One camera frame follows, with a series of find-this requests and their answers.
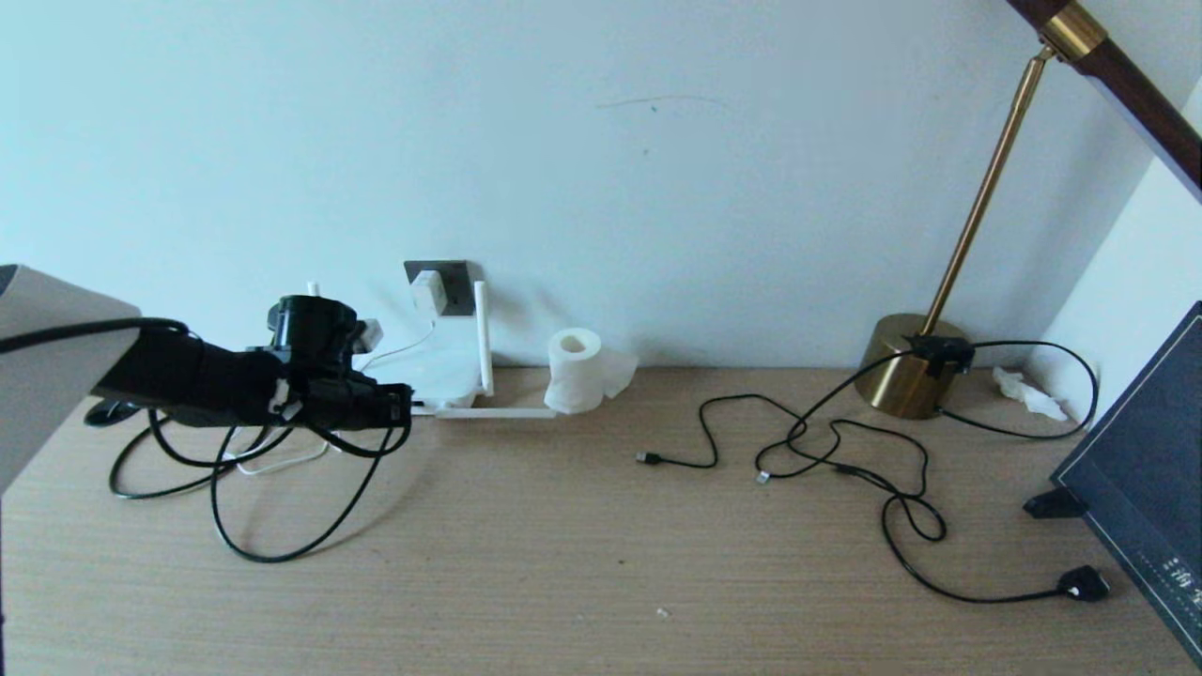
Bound white router with antennas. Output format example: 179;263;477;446
305;280;557;420

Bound brass desk lamp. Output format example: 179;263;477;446
856;0;1202;421

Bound white power adapter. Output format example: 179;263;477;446
410;270;447;317

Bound crumpled white tissue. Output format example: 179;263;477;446
994;367;1070;422

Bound thin black usb cable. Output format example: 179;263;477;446
637;392;948;544

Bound black braided left wrist cable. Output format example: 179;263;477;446
148;409;414;469

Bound white toilet paper roll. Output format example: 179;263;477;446
543;328;640;416

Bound black ethernet cable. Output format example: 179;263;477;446
108;399;425;564

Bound grey wall socket plate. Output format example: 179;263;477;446
404;260;473;316

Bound black cables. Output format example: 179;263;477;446
754;338;1111;604

